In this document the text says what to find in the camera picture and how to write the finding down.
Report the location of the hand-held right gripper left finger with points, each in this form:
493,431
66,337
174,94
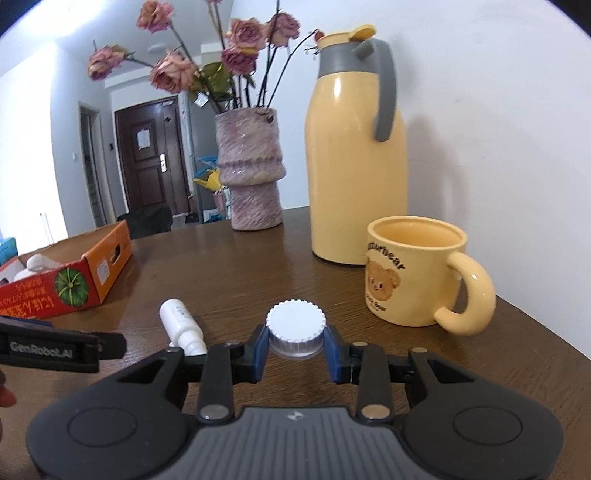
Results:
259,355

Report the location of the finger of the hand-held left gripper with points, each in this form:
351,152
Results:
18,320
111,346

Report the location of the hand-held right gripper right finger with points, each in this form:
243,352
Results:
332,357

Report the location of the white ribbed bottle cap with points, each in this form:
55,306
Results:
295,323

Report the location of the white spray bottle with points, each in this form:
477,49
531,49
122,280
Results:
182,325

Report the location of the red cardboard box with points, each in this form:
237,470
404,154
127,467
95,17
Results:
106,258

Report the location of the person's left hand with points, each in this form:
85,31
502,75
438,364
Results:
7,399

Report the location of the blue tissue pack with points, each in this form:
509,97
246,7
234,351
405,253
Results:
5,249

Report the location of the yellow bear print mug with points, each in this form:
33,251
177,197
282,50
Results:
411,277

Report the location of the pink pot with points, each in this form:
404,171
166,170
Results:
220,202

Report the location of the grey interior door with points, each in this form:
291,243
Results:
92,175

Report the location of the yellow thermos jug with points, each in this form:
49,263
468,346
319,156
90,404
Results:
355,184

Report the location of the pink ceramic vase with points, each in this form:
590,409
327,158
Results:
251,175

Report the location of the blue and yellow toys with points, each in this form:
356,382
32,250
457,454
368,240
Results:
207,177

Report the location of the dark brown door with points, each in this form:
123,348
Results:
150,161

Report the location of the grey refrigerator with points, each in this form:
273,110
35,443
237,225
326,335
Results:
201,134

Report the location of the dried pink roses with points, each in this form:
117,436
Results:
173,74

